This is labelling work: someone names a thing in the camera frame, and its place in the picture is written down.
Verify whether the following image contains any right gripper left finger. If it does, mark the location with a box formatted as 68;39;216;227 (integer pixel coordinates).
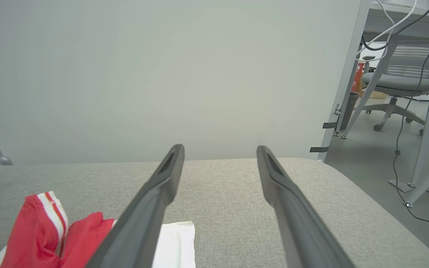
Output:
85;144;185;268

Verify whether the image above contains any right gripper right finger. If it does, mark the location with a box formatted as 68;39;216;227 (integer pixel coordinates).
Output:
256;146;355;268

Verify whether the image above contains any red and white T-shirt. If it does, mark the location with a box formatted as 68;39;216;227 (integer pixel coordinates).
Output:
0;191;196;268

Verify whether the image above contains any grey floor tape patch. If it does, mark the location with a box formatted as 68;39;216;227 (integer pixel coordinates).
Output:
388;179;413;192

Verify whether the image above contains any black waste bin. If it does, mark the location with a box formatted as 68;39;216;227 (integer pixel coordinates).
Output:
339;92;360;131

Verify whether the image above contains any white partition screen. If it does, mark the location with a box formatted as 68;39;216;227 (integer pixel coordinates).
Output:
0;0;371;166

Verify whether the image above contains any brown cardboard box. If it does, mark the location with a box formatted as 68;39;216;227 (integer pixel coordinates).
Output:
356;87;388;99

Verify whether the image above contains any red orange box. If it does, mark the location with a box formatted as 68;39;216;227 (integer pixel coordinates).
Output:
352;62;365;93

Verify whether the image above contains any grey office chair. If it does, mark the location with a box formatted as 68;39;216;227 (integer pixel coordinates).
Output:
362;45;429;135

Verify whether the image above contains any long dark cable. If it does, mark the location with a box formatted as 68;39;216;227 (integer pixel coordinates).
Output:
393;0;429;232

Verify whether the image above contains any short black cable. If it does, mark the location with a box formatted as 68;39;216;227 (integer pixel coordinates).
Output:
361;0;429;51

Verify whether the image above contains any white cable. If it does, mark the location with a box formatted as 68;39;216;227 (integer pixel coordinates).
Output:
356;0;396;62
356;0;418;56

